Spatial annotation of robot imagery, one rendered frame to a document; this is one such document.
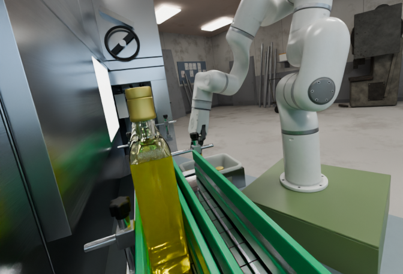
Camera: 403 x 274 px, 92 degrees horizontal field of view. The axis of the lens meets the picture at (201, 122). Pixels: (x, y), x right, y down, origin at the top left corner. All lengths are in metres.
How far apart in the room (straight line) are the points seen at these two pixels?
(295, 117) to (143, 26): 1.20
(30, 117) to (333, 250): 0.56
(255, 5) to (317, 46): 0.24
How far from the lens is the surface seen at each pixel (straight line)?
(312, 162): 0.60
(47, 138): 0.31
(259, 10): 0.66
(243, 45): 0.65
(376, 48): 6.68
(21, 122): 0.31
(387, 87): 6.99
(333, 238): 0.52
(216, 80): 0.64
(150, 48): 1.47
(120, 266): 0.62
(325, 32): 0.50
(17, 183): 0.31
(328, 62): 0.49
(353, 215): 0.56
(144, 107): 0.26
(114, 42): 1.47
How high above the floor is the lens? 1.15
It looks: 10 degrees down
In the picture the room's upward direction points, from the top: 8 degrees counter-clockwise
